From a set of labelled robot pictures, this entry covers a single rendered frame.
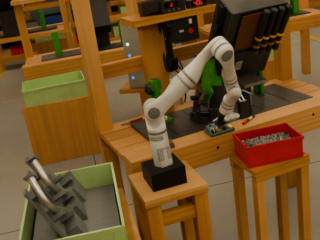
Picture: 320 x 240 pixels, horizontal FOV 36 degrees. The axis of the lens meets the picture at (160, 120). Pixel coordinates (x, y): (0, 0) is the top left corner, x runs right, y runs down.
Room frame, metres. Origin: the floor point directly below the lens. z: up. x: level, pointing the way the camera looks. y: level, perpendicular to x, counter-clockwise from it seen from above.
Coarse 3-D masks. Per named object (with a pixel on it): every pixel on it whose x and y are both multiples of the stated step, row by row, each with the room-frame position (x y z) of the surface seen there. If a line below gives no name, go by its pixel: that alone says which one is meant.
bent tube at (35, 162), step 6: (36, 156) 1.92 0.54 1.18; (30, 162) 1.91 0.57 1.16; (36, 162) 1.90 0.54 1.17; (36, 168) 1.88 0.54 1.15; (42, 168) 1.89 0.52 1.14; (42, 174) 1.86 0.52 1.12; (42, 180) 1.85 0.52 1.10; (48, 180) 1.85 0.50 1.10; (48, 186) 1.85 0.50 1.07; (54, 186) 1.86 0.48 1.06; (54, 192) 1.87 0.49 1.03; (66, 192) 1.96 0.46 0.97
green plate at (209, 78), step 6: (210, 60) 2.81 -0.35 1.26; (210, 66) 2.80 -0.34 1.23; (204, 72) 2.85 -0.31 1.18; (210, 72) 2.78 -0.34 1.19; (216, 72) 2.79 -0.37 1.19; (204, 78) 2.84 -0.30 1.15; (210, 78) 2.77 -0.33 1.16; (216, 78) 2.79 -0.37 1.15; (204, 84) 2.83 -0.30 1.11; (210, 84) 2.76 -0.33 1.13; (216, 84) 2.79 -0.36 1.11
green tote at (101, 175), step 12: (84, 168) 2.22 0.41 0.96; (96, 168) 2.23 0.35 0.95; (108, 168) 2.23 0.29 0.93; (84, 180) 2.22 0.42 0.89; (96, 180) 2.23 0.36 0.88; (108, 180) 2.23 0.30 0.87; (120, 204) 1.81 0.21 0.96; (24, 216) 1.83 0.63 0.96; (120, 216) 1.71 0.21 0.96; (24, 228) 1.76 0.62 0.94; (108, 228) 1.64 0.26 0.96; (120, 228) 1.64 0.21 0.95
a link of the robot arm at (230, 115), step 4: (220, 104) 2.43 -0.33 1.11; (220, 108) 2.42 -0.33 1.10; (224, 108) 2.39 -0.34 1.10; (220, 112) 2.42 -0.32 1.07; (224, 112) 2.40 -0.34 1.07; (228, 112) 2.40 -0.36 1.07; (232, 112) 2.41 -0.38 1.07; (228, 116) 2.38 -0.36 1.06; (232, 116) 2.38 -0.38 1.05; (236, 116) 2.39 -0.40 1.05; (224, 120) 2.37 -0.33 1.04; (228, 120) 2.37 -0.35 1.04
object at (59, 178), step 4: (48, 176) 2.07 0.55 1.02; (52, 176) 2.07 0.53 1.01; (60, 176) 2.05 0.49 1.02; (52, 180) 2.05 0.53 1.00; (56, 180) 2.04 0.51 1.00; (60, 180) 2.14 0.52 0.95; (64, 180) 2.13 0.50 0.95; (68, 180) 2.13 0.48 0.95; (60, 184) 2.13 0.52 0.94; (64, 184) 2.12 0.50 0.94
